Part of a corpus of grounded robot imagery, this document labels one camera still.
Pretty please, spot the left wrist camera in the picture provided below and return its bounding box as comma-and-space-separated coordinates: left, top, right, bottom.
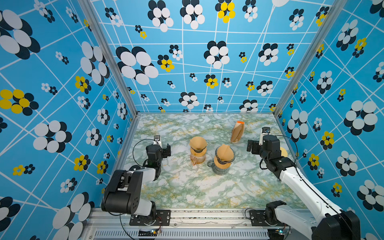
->
153, 135, 163, 148

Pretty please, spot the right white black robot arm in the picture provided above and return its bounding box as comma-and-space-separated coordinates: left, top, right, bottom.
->
247, 134, 361, 240

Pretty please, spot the amber glass carafe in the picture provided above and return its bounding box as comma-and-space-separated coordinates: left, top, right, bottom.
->
190, 153, 206, 166

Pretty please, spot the brown paper coffee filter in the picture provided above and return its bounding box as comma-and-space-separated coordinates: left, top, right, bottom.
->
190, 137, 207, 149

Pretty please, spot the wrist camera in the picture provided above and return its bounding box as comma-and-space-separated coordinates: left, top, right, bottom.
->
259, 127, 271, 146
153, 135, 163, 148

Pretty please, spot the green glass dripper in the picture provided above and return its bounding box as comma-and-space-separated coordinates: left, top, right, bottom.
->
191, 146, 207, 154

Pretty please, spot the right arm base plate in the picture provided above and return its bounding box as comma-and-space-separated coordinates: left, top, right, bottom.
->
248, 210, 269, 227

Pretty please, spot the grey glass dripper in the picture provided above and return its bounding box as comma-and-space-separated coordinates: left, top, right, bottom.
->
214, 146, 236, 166

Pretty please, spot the aluminium front rail frame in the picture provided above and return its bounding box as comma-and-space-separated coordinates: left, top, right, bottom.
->
80, 209, 312, 240

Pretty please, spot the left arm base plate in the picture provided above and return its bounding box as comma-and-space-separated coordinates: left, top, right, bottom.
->
129, 210, 171, 227

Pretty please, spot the grey glass carafe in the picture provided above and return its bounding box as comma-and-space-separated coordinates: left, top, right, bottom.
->
207, 161, 229, 175

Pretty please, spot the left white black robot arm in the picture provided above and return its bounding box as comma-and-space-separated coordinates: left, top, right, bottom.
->
101, 144, 171, 219

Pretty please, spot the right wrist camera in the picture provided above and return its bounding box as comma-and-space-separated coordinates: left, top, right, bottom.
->
259, 127, 271, 146

